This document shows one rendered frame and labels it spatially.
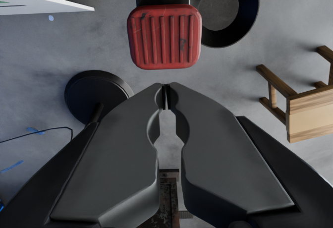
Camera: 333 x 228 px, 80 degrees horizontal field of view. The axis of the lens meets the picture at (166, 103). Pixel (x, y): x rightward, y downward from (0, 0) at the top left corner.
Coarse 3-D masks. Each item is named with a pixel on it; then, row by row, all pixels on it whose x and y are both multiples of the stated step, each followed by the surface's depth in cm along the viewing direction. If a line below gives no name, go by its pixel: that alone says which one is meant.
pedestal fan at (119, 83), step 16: (80, 80) 101; (96, 80) 101; (112, 80) 102; (64, 96) 109; (80, 96) 106; (96, 96) 106; (112, 96) 106; (128, 96) 107; (80, 112) 111; (96, 112) 101
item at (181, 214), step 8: (160, 176) 144; (168, 176) 145; (176, 176) 145; (160, 184) 141; (168, 184) 141; (176, 184) 141; (160, 192) 136; (168, 192) 136; (176, 192) 136; (160, 200) 131; (168, 200) 131; (176, 200) 131; (160, 208) 127; (168, 208) 127; (176, 208) 126; (152, 216) 123; (160, 216) 123; (168, 216) 123; (176, 216) 122; (184, 216) 150; (192, 216) 150; (144, 224) 119; (152, 224) 119; (160, 224) 119; (168, 224) 119; (176, 224) 118
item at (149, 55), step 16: (128, 16) 18; (144, 16) 18; (160, 16) 18; (176, 16) 18; (192, 16) 18; (128, 32) 19; (144, 32) 18; (160, 32) 18; (176, 32) 19; (192, 32) 18; (144, 48) 19; (160, 48) 19; (176, 48) 19; (192, 48) 19; (144, 64) 20; (160, 64) 20; (176, 64) 20; (192, 64) 20
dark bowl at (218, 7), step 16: (192, 0) 81; (208, 0) 85; (224, 0) 86; (240, 0) 85; (256, 0) 81; (208, 16) 89; (224, 16) 89; (240, 16) 88; (256, 16) 83; (208, 32) 91; (224, 32) 91; (240, 32) 88
